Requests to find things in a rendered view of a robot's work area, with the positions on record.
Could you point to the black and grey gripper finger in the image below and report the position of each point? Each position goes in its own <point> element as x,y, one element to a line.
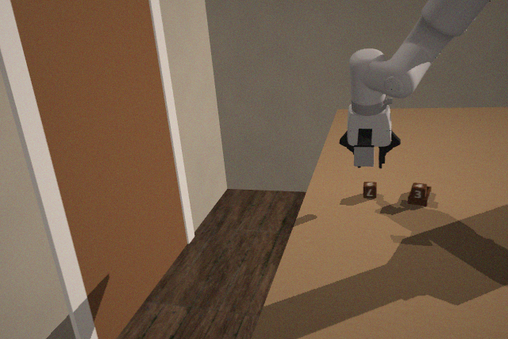
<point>344,142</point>
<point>383,150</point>

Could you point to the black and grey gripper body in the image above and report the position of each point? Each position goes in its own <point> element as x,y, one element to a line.
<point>379,123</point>

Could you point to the brown wooden number cube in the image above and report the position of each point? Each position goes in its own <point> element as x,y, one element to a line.
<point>418,190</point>
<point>370,189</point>

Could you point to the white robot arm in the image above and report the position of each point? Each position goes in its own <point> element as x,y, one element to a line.
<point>371,74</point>

